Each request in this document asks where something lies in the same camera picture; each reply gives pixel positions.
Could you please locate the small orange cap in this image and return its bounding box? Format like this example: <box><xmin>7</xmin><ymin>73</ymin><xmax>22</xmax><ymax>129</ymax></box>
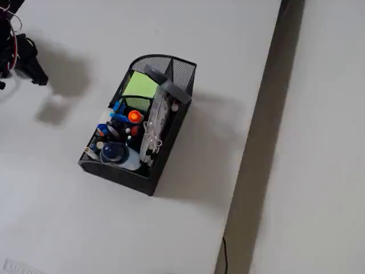
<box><xmin>127</xmin><ymin>110</ymin><xmax>143</xmax><ymax>124</ymax></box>

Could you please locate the black mesh desk organizer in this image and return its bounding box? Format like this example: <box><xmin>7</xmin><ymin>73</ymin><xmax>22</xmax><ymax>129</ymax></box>
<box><xmin>77</xmin><ymin>53</ymin><xmax>197</xmax><ymax>197</ymax></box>

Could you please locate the blue pen with clip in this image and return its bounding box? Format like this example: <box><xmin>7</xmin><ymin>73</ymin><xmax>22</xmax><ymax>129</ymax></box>
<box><xmin>109</xmin><ymin>113</ymin><xmax>131</xmax><ymax>124</ymax></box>

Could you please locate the green sticky note pad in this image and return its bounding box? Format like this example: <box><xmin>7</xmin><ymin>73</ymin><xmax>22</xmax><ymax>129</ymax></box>
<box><xmin>121</xmin><ymin>70</ymin><xmax>159</xmax><ymax>97</ymax></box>

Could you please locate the white bottle with blue cap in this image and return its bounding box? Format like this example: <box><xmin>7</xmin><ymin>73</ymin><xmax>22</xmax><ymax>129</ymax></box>
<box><xmin>99</xmin><ymin>142</ymin><xmax>142</xmax><ymax>171</ymax></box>

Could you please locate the clear plastic package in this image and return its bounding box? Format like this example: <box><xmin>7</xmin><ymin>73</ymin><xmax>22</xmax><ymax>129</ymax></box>
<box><xmin>139</xmin><ymin>85</ymin><xmax>172</xmax><ymax>168</ymax></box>

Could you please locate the grey plastic stapler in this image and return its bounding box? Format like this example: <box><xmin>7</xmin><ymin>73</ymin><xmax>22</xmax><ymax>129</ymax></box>
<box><xmin>144</xmin><ymin>65</ymin><xmax>192</xmax><ymax>104</ymax></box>

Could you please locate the white label plate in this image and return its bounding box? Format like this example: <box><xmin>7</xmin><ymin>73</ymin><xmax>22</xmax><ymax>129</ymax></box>
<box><xmin>4</xmin><ymin>258</ymin><xmax>40</xmax><ymax>274</ymax></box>

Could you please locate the thin black cable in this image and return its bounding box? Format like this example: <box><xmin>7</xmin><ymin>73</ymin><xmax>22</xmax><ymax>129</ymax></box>
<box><xmin>221</xmin><ymin>236</ymin><xmax>229</xmax><ymax>274</ymax></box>

